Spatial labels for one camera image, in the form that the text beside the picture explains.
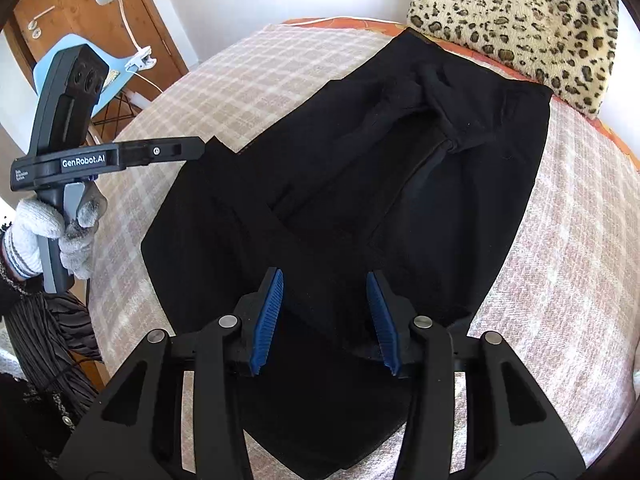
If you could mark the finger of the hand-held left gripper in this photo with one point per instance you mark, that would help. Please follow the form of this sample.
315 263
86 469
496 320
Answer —
165 151

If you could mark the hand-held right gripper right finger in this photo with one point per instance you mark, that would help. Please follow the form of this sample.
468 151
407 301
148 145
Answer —
380 320

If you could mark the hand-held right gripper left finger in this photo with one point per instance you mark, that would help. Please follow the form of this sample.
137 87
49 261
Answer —
270 310

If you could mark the black shirt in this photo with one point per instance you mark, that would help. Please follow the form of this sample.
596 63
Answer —
350 185

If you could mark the person's left forearm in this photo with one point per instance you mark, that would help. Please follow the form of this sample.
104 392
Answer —
20 292

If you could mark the person's left hand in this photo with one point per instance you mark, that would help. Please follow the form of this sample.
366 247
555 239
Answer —
35 220

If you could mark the light blue chair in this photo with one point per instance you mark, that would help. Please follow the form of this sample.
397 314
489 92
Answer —
112 65

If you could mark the pink checked blanket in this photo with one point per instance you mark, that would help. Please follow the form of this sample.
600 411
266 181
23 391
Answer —
575 260

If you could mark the dark pleated clothing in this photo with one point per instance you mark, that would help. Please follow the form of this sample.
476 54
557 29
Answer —
55 340

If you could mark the leopard print cushion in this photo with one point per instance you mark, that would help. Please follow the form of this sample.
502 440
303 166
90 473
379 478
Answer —
515 25

